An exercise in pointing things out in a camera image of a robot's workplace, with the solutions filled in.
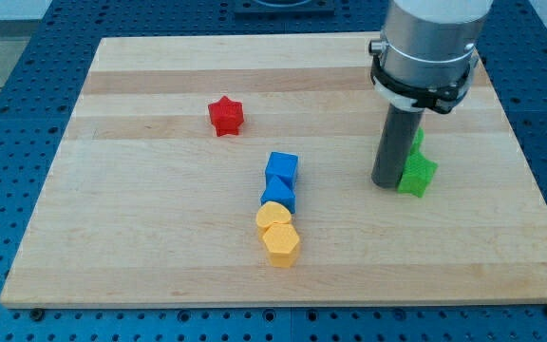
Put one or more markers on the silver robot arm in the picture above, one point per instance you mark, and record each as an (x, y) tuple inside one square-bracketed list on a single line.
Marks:
[(426, 54)]

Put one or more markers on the red star block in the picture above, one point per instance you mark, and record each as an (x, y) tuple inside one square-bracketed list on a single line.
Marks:
[(226, 116)]

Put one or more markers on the green star block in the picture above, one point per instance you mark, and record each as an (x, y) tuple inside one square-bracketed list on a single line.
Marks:
[(418, 173)]

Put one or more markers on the blue cube block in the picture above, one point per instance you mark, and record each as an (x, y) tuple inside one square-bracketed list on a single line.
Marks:
[(283, 166)]

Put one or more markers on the blue triangle block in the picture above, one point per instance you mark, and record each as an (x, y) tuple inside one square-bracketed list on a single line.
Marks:
[(278, 191)]

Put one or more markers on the yellow heart block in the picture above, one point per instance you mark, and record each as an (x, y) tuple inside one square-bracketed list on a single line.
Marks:
[(271, 213)]

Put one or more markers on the yellow hexagon block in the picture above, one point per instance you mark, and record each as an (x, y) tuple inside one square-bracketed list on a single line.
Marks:
[(282, 244)]

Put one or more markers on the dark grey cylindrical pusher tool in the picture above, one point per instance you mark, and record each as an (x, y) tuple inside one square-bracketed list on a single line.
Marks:
[(397, 138)]

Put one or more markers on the wooden board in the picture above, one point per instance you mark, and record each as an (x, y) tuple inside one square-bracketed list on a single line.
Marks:
[(144, 206)]

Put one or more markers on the green block behind pusher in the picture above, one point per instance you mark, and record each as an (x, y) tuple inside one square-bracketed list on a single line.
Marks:
[(417, 142)]

